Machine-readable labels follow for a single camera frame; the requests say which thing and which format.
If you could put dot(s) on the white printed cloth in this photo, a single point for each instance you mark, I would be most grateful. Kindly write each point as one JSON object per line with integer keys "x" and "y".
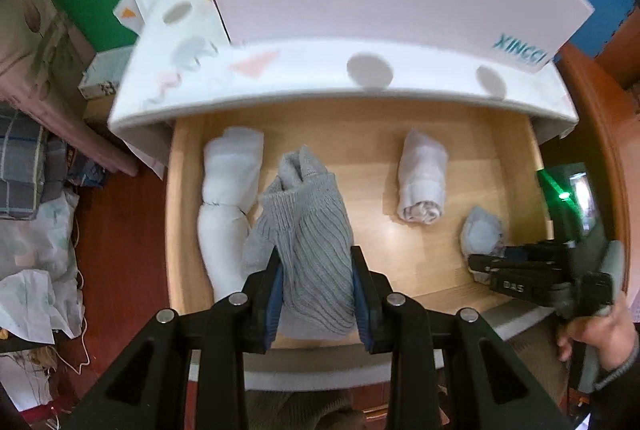
{"x": 45, "y": 235}

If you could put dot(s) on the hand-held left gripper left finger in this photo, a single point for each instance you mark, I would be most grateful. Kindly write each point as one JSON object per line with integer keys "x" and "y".
{"x": 274, "y": 300}

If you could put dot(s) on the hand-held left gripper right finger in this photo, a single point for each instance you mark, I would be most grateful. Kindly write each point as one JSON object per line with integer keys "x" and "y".
{"x": 361, "y": 305}

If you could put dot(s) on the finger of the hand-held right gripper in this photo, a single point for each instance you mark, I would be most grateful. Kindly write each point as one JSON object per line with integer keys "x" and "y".
{"x": 517, "y": 252}
{"x": 487, "y": 265}

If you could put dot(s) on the grey plaid quilt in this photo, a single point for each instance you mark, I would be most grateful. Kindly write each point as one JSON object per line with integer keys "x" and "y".
{"x": 20, "y": 160}

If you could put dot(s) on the pink floral fabric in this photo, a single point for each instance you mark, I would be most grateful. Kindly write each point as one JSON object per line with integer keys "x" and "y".
{"x": 40, "y": 40}

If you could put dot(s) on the small light blue box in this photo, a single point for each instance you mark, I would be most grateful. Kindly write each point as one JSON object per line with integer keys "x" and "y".
{"x": 102, "y": 75}

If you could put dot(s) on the person's right forearm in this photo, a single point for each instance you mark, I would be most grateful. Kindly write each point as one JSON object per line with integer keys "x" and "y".
{"x": 620, "y": 372}

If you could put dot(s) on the blue printed bag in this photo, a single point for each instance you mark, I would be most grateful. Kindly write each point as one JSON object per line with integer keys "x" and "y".
{"x": 87, "y": 172}

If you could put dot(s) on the cream cloth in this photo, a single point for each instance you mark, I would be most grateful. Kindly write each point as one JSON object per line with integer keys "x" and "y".
{"x": 30, "y": 360}

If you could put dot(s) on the grey ribbed knit garment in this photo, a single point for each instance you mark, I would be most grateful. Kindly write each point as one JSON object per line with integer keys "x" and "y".
{"x": 310, "y": 250}

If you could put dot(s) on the white underwear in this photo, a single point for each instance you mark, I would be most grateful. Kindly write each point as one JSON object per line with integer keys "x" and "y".
{"x": 422, "y": 175}

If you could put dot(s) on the wooden drawer with white front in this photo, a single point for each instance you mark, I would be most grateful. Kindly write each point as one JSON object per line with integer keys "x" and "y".
{"x": 365, "y": 150}

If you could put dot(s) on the white long garment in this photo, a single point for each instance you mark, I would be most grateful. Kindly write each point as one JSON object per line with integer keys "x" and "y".
{"x": 225, "y": 190}

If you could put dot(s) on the person's right hand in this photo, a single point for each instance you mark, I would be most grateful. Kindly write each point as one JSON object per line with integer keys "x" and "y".
{"x": 600, "y": 335}

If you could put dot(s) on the orange wooden furniture board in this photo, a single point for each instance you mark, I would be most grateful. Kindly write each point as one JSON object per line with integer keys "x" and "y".
{"x": 600, "y": 110}

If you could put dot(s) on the light blue floral underwear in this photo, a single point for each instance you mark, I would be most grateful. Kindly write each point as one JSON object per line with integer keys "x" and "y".
{"x": 480, "y": 230}

